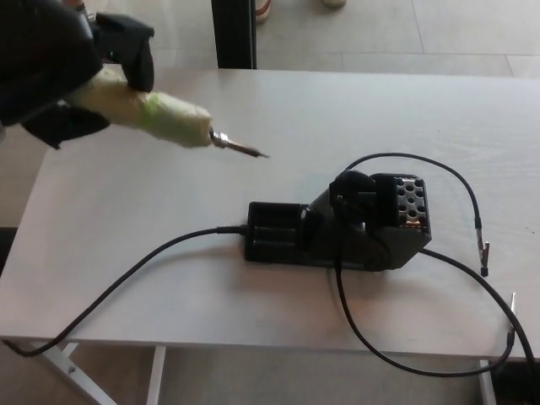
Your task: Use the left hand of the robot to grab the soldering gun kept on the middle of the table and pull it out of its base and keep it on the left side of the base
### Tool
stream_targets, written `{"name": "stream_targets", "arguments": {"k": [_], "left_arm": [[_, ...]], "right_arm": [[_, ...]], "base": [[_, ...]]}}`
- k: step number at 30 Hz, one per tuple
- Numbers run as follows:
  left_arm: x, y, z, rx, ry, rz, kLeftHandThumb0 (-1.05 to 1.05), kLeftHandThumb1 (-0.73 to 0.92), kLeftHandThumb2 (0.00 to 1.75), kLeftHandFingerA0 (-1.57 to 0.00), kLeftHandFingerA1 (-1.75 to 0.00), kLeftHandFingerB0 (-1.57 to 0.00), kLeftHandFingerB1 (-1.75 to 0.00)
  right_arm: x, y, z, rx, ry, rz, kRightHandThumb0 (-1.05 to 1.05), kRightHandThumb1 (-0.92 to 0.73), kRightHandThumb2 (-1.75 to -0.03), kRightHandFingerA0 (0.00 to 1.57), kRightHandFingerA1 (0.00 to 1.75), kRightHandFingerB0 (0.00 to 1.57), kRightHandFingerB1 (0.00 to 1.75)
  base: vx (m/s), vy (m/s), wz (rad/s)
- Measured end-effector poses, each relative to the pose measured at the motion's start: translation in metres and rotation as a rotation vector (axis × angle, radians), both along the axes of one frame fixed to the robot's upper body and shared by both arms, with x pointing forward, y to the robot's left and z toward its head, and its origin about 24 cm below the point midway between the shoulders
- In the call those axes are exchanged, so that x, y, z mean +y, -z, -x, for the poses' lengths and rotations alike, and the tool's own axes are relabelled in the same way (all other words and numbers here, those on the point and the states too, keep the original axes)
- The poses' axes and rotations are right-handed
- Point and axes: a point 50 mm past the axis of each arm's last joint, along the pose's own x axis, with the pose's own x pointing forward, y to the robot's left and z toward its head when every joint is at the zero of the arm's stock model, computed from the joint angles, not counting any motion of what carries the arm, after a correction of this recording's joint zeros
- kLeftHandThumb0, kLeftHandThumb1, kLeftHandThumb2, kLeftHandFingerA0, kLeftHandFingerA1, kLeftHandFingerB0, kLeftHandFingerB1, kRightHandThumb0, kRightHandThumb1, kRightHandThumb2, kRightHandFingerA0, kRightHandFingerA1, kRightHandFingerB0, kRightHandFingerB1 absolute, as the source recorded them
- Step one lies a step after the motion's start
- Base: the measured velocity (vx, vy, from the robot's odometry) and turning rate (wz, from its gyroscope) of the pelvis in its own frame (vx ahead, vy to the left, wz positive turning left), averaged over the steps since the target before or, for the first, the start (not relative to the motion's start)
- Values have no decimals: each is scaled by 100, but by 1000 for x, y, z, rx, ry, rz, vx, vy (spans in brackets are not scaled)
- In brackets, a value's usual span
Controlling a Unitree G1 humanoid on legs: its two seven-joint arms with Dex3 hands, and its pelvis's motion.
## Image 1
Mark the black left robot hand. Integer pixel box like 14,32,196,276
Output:
0,0,155,152

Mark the tape-wrapped soldering iron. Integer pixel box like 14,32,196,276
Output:
67,67,272,160

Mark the black soldering iron stand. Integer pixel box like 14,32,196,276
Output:
243,170,433,273

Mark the white diagonal table brace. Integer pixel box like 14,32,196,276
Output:
40,341,106,405

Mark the white metal table leg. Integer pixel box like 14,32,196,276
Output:
146,345,168,405
478,358,498,405

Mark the black vertical post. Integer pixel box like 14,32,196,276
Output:
213,0,258,70

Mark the black stand power cable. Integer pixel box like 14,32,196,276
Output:
0,224,251,358

